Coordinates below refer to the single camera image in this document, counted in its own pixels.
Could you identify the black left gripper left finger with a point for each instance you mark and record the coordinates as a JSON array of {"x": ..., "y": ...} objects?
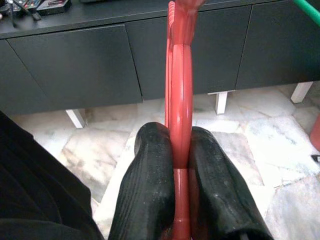
[{"x": 145, "y": 195}]

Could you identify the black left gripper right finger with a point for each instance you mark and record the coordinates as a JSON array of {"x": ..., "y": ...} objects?
[{"x": 220, "y": 200}]

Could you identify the salmon pink plastic hanger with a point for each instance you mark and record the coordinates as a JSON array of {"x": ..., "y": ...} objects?
[{"x": 181, "y": 100}]

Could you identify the green plastic clothes hanger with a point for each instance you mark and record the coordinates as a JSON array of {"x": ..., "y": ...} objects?
[{"x": 307, "y": 11}]

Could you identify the black polo shirt red collar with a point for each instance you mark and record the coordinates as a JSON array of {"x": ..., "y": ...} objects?
[{"x": 37, "y": 187}]

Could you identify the black television console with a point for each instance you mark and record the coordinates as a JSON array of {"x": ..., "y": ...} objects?
[{"x": 75, "y": 70}]

